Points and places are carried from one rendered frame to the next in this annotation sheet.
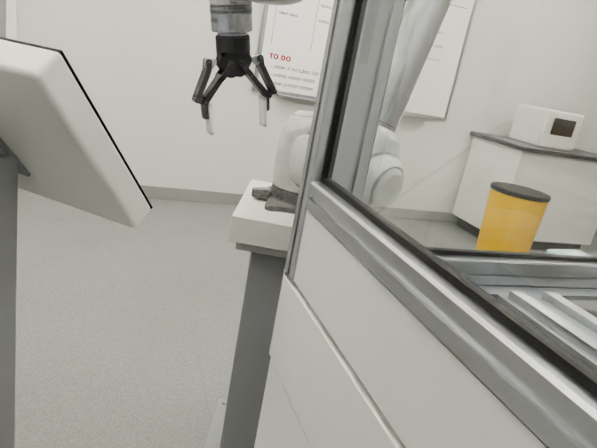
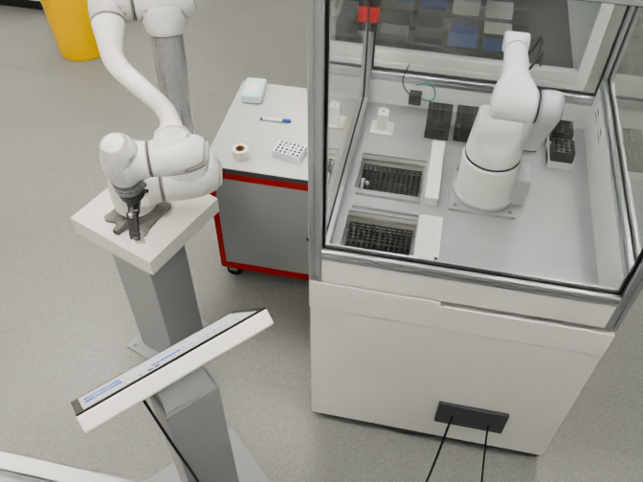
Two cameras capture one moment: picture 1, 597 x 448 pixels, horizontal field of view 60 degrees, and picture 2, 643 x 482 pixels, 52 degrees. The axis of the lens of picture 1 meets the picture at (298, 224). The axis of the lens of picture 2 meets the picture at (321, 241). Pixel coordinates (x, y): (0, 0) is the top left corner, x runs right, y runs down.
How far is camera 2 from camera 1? 1.74 m
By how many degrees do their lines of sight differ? 56
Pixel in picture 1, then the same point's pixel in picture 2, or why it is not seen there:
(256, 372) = (176, 312)
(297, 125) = not seen: hidden behind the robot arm
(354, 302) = (379, 277)
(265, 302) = (166, 277)
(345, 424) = (389, 304)
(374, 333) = (395, 281)
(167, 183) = not seen: outside the picture
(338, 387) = (380, 297)
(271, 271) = not seen: hidden behind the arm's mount
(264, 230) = (167, 251)
